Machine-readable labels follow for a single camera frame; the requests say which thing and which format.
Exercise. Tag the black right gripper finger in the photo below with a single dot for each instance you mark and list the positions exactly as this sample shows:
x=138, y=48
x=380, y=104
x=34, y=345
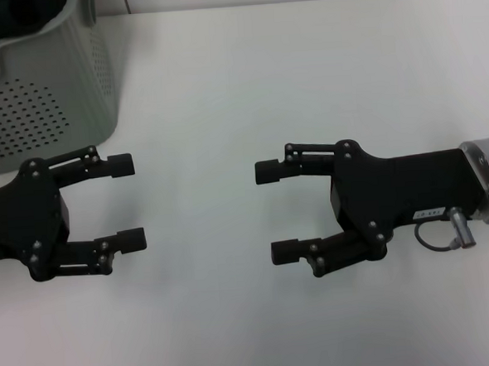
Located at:
x=268, y=171
x=286, y=252

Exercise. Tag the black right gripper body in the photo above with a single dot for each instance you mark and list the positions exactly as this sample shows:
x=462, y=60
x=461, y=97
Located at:
x=402, y=186

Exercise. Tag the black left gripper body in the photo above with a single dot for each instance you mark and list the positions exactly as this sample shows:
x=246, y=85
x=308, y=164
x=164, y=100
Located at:
x=26, y=217

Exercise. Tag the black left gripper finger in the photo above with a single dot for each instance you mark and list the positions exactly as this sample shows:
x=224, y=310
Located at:
x=121, y=165
x=131, y=239

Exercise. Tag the grey perforated plastic storage box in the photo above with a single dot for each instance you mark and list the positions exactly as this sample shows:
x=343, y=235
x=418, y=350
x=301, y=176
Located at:
x=55, y=78

